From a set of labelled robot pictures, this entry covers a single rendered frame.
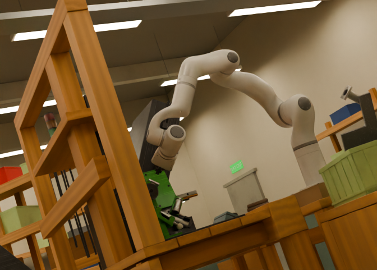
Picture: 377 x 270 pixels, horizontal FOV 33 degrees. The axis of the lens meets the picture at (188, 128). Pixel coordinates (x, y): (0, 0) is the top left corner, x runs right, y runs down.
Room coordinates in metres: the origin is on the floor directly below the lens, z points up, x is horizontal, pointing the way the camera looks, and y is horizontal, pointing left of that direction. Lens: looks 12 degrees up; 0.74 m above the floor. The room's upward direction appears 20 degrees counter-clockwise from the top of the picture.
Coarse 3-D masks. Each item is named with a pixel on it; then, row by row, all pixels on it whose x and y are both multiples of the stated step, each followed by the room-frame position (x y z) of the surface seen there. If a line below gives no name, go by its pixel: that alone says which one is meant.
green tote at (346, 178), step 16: (368, 144) 2.23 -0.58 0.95; (336, 160) 2.38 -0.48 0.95; (352, 160) 2.23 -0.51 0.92; (368, 160) 2.23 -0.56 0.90; (336, 176) 2.46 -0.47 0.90; (352, 176) 2.29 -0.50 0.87; (368, 176) 2.23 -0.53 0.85; (336, 192) 2.53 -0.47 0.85; (352, 192) 2.35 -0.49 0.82; (368, 192) 2.23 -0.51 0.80
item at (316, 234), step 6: (318, 210) 2.75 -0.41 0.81; (324, 210) 2.72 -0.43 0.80; (318, 222) 2.77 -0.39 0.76; (312, 228) 2.85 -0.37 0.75; (318, 228) 2.81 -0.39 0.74; (312, 234) 2.86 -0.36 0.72; (318, 234) 2.83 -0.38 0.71; (324, 234) 2.76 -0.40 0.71; (312, 240) 2.87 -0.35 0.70; (318, 240) 2.84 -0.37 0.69; (324, 240) 2.78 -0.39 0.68; (330, 252) 2.77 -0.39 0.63; (318, 258) 2.96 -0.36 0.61; (336, 264) 2.76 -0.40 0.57
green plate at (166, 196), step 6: (144, 174) 3.06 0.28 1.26; (150, 174) 3.07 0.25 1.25; (156, 174) 3.08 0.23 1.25; (162, 174) 3.10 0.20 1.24; (156, 180) 3.07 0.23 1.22; (162, 180) 3.08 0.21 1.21; (168, 180) 3.09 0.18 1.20; (162, 186) 3.07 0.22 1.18; (168, 186) 3.08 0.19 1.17; (162, 192) 3.06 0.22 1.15; (168, 192) 3.07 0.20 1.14; (156, 198) 3.03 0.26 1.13; (162, 198) 3.04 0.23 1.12; (168, 198) 3.05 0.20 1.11; (162, 204) 3.03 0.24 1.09; (168, 204) 3.04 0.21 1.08
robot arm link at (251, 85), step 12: (216, 72) 2.79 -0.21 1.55; (240, 72) 2.85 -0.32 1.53; (228, 84) 2.85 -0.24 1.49; (240, 84) 2.82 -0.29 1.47; (252, 84) 2.81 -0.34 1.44; (264, 84) 2.83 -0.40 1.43; (252, 96) 2.84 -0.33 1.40; (264, 96) 2.83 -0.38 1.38; (276, 96) 2.92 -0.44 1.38; (264, 108) 2.90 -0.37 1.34; (276, 108) 2.92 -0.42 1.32; (276, 120) 2.94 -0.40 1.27
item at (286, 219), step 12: (264, 204) 2.59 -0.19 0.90; (276, 204) 2.58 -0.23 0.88; (288, 204) 2.60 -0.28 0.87; (276, 216) 2.57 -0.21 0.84; (288, 216) 2.59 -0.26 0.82; (300, 216) 2.62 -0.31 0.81; (276, 228) 2.57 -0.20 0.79; (288, 228) 2.58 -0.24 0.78; (300, 228) 2.61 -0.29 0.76; (276, 240) 2.78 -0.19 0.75; (240, 252) 2.88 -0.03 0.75; (204, 264) 3.25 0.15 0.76
